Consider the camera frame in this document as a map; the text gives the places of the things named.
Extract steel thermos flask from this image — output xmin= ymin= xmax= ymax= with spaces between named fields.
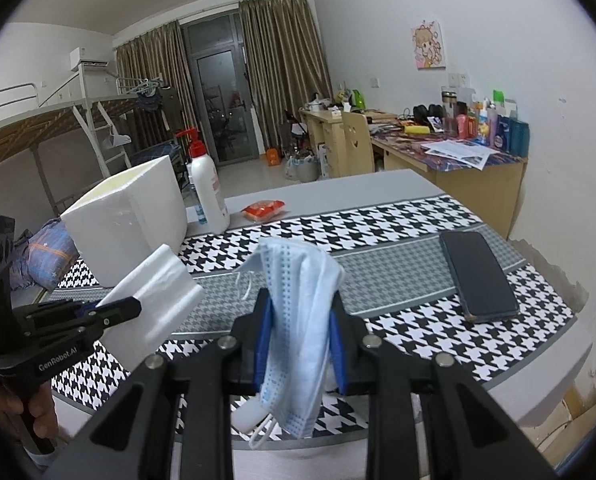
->
xmin=440 ymin=87 xmax=458 ymax=133

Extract clear blue spray bottle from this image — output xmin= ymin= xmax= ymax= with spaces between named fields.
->
xmin=185 ymin=172 xmax=209 ymax=226

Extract wooden desk with drawers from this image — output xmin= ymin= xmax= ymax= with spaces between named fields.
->
xmin=298 ymin=105 xmax=379 ymax=181

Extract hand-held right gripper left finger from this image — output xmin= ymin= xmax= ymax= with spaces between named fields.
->
xmin=40 ymin=287 xmax=275 ymax=480

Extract hanging dark clothes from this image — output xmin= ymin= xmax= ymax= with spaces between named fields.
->
xmin=135 ymin=80 xmax=165 ymax=113

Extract white foam box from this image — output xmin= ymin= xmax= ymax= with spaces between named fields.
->
xmin=59 ymin=155 xmax=189 ymax=286

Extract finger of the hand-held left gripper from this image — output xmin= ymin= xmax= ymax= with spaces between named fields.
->
xmin=25 ymin=296 xmax=143 ymax=356
xmin=13 ymin=300 xmax=98 ymax=333

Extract white air conditioner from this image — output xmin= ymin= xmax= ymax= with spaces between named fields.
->
xmin=69 ymin=46 xmax=110 ymax=71

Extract printed paper sheets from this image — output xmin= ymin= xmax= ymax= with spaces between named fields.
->
xmin=420 ymin=139 xmax=498 ymax=170

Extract white metal bunk bed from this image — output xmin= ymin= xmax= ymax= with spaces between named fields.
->
xmin=0 ymin=77 xmax=183 ymax=221

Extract brown curtain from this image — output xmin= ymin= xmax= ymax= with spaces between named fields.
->
xmin=238 ymin=0 xmax=333 ymax=153
xmin=115 ymin=20 xmax=199 ymax=171

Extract wooden desk with colourful mat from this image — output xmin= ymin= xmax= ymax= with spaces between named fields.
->
xmin=370 ymin=120 xmax=528 ymax=241

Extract person's left hand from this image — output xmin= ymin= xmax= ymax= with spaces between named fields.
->
xmin=0 ymin=385 xmax=60 ymax=443

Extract grey waste bin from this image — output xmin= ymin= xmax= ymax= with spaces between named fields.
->
xmin=285 ymin=152 xmax=321 ymax=183

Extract wooden smiley chair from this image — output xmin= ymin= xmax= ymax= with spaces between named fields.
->
xmin=340 ymin=110 xmax=376 ymax=178

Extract blue face mask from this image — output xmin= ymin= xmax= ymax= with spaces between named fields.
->
xmin=235 ymin=237 xmax=346 ymax=449

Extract cartoon wall picture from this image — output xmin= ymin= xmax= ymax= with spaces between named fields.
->
xmin=410 ymin=20 xmax=448 ymax=70

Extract glass balcony door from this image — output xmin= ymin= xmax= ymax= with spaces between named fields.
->
xmin=180 ymin=10 xmax=261 ymax=165

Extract red snack packet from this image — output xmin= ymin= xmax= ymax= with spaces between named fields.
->
xmin=240 ymin=199 xmax=286 ymax=222

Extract black smartphone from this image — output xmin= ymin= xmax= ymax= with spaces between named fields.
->
xmin=438 ymin=230 xmax=520 ymax=323

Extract blue patterned bedding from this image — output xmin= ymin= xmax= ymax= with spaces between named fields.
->
xmin=10 ymin=217 xmax=79 ymax=291

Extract white pump lotion bottle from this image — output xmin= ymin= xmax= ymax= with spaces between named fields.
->
xmin=175 ymin=126 xmax=231 ymax=235

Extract houndstooth tablecloth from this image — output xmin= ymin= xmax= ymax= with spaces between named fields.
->
xmin=50 ymin=192 xmax=578 ymax=441

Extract row of toiletry bottles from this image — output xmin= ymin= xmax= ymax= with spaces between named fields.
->
xmin=455 ymin=95 xmax=531 ymax=157

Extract black headphones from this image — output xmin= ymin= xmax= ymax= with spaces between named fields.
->
xmin=413 ymin=104 xmax=446 ymax=126

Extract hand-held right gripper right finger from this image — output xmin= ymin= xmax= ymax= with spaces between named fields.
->
xmin=328 ymin=292 xmax=558 ymax=480

